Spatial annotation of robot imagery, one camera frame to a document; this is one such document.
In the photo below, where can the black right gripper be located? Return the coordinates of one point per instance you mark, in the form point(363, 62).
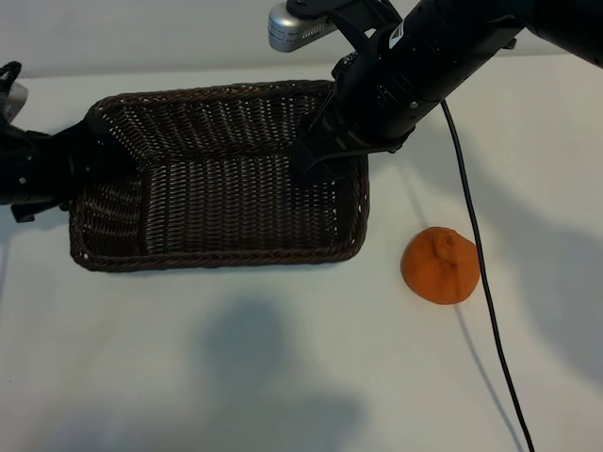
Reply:
point(363, 113)

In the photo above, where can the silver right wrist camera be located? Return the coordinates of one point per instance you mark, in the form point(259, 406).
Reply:
point(292, 28)

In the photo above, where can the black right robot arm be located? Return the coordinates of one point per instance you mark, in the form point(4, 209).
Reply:
point(461, 47)

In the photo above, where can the dark brown woven basket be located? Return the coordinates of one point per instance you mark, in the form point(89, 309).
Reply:
point(226, 202)

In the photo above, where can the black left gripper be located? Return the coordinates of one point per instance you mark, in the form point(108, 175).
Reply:
point(37, 169)

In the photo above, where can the orange mandarin fruit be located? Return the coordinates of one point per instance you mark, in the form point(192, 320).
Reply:
point(438, 273)

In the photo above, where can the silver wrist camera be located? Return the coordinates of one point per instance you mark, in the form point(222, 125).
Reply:
point(11, 101)
point(292, 28)

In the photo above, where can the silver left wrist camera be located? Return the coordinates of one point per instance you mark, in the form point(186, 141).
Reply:
point(11, 101)

